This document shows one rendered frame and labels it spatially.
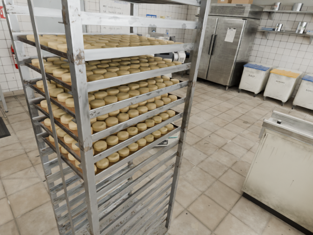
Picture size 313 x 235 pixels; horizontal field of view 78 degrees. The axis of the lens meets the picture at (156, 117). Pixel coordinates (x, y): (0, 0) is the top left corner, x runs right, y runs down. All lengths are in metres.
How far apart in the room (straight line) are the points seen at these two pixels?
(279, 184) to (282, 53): 4.28
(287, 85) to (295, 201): 3.51
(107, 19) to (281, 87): 4.95
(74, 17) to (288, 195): 2.06
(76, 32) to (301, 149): 1.78
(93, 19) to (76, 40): 0.09
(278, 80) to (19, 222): 5.16
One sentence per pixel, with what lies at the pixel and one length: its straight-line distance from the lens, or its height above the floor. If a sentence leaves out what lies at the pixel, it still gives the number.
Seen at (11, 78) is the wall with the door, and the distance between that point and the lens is 4.72.
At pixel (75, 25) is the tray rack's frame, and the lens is 0.53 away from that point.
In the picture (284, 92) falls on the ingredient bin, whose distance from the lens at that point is 5.35.
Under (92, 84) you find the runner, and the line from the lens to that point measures 0.61.
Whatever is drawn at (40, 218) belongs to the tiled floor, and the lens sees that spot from 2.12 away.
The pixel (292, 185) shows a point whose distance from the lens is 2.10.
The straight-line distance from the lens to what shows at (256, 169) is 2.12.
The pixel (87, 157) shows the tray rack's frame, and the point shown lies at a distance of 0.67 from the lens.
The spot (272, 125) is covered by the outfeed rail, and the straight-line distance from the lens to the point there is 1.91.
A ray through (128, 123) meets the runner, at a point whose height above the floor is 1.23.
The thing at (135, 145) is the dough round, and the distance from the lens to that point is 0.93.
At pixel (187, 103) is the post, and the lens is 1.05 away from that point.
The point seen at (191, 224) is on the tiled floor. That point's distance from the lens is 1.99.
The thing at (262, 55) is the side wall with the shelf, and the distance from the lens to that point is 6.08.
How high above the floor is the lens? 1.61
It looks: 27 degrees down
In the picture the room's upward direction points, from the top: 5 degrees clockwise
